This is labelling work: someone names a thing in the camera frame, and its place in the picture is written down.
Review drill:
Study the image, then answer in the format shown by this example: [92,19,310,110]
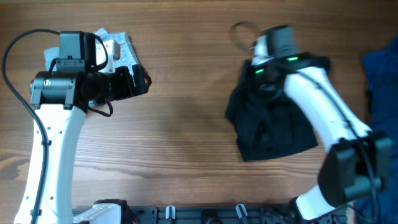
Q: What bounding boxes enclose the folded light blue jeans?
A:
[44,28,139,77]

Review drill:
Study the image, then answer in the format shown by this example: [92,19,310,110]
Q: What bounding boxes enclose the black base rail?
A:
[72,203,349,224]

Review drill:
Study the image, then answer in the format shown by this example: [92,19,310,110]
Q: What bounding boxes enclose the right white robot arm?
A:
[264,25,393,223]

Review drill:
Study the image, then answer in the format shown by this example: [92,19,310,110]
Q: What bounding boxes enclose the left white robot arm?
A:
[14,31,152,223]

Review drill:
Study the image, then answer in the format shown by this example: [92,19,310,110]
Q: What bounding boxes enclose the blue clothes pile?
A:
[362,38,397,223]

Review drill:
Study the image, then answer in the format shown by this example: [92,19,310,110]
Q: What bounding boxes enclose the black shorts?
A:
[225,60,318,162]

